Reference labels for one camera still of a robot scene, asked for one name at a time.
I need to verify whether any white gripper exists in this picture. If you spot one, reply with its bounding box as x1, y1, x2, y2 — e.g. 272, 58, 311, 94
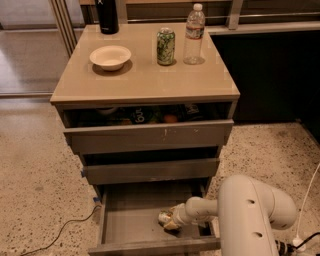
164, 203, 192, 230

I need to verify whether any silver 7up can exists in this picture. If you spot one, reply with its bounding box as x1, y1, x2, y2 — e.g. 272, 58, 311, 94
158, 210, 173, 227

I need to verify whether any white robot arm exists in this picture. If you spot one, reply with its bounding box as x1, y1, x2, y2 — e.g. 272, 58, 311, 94
158, 175, 297, 256

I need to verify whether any grey bottom drawer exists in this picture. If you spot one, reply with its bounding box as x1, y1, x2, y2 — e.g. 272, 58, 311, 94
88, 180, 220, 256

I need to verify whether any grey drawer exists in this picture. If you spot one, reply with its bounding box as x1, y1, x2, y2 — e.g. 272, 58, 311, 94
63, 109, 233, 155
82, 146, 219, 185
88, 180, 220, 256

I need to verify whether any grey middle drawer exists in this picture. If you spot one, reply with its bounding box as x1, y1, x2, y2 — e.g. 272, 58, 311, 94
82, 146, 219, 185

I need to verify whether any grey top drawer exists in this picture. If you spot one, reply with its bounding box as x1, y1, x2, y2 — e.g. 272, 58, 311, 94
63, 109, 233, 155

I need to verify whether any grey drawer cabinet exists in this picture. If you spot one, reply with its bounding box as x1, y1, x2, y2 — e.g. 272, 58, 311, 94
50, 22, 241, 188

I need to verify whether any green soda can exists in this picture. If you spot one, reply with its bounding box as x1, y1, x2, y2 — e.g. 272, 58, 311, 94
157, 27, 175, 65

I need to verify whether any orange fruit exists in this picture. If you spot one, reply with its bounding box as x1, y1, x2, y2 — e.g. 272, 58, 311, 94
163, 114, 178, 123

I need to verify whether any dark snack bag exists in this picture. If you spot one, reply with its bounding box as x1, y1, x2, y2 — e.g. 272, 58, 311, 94
129, 106, 157, 124

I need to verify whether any black power strip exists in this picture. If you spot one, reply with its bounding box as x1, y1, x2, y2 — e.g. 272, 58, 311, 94
275, 240, 294, 256

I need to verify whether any white plug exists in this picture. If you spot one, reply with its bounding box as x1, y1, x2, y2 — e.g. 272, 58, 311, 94
292, 237, 306, 252

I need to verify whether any white bowl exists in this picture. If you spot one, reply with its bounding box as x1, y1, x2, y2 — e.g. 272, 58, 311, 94
89, 45, 131, 71

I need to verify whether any clear plastic water bottle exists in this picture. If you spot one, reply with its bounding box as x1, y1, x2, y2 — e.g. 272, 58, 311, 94
183, 3, 205, 65

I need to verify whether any black thermos bottle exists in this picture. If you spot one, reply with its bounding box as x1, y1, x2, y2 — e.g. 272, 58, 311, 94
95, 0, 119, 34

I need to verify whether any black floor cable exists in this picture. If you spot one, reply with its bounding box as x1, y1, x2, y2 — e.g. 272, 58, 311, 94
19, 204, 102, 256

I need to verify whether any white cable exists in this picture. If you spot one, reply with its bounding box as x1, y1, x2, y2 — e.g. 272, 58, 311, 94
295, 161, 320, 239

